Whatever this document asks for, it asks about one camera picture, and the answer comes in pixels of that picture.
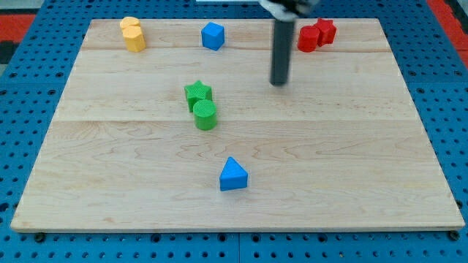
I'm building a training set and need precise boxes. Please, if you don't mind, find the red star block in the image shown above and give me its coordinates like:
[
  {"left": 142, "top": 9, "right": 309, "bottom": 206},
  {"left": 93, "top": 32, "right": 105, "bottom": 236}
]
[{"left": 314, "top": 18, "right": 336, "bottom": 47}]

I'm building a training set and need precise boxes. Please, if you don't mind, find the wooden board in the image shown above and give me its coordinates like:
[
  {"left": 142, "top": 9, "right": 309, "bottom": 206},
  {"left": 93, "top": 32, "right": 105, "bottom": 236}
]
[{"left": 11, "top": 18, "right": 464, "bottom": 233}]

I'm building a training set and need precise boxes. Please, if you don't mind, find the green cylinder block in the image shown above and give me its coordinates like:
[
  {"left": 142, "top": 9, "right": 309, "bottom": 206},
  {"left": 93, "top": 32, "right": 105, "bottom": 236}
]
[{"left": 193, "top": 99, "right": 217, "bottom": 131}]

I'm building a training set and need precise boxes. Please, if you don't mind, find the green star block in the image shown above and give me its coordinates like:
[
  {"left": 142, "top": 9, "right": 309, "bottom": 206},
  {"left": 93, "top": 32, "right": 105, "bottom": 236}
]
[{"left": 184, "top": 80, "right": 212, "bottom": 113}]

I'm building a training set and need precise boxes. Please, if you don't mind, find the red cylinder block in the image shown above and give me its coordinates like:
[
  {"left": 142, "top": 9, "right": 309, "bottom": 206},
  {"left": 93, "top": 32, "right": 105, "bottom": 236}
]
[{"left": 297, "top": 26, "right": 320, "bottom": 53}]

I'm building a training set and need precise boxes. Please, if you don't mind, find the blue triangle block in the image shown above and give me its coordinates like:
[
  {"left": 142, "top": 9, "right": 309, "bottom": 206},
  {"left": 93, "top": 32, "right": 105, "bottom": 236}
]
[{"left": 219, "top": 156, "right": 248, "bottom": 191}]

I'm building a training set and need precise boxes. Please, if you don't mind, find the blue cube block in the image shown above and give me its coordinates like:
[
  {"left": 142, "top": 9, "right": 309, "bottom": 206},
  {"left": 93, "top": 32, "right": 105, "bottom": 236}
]
[{"left": 201, "top": 22, "right": 224, "bottom": 50}]

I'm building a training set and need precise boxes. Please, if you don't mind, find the white grey rod mount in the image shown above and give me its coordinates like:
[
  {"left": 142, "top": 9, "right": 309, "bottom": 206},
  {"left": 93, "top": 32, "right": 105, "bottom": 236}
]
[{"left": 258, "top": 0, "right": 319, "bottom": 21}]

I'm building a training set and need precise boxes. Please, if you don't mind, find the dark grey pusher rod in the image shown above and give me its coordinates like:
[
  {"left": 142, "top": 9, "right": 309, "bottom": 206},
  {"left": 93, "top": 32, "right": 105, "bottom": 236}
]
[{"left": 270, "top": 19, "right": 295, "bottom": 86}]

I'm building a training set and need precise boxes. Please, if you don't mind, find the yellow heart block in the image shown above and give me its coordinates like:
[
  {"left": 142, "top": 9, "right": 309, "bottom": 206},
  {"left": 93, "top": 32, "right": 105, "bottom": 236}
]
[{"left": 119, "top": 16, "right": 140, "bottom": 30}]

